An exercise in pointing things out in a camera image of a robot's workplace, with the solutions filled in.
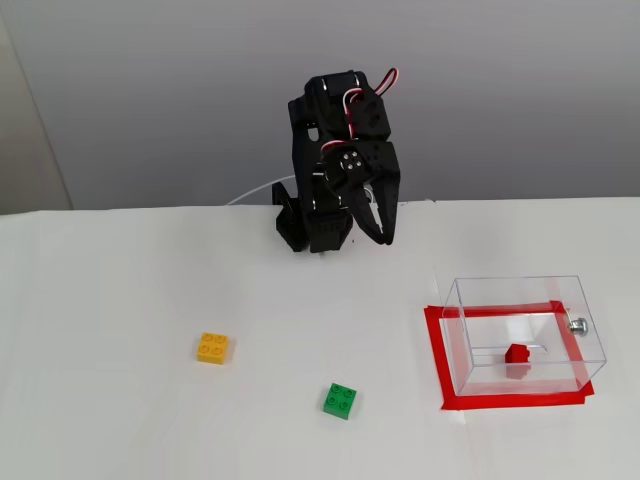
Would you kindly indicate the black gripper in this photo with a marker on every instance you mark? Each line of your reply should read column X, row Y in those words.
column 381, row 172

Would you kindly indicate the red lego brick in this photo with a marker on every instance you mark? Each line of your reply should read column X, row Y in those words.
column 517, row 354

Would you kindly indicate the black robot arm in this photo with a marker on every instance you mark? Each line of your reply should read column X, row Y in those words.
column 320, row 115

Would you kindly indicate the green lego brick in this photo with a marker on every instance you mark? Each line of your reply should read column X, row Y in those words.
column 340, row 400

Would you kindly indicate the yellow lego brick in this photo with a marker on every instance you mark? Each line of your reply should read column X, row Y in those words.
column 215, row 348

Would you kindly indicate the silver metal box lock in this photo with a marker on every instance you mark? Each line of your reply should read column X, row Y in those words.
column 579, row 326

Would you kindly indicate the transparent plastic box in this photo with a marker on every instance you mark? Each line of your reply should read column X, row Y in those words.
column 590, row 350

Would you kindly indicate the black table clamp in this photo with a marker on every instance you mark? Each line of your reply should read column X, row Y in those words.
column 287, row 225

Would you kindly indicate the red tape rectangle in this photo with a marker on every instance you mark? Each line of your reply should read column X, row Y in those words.
column 515, row 401

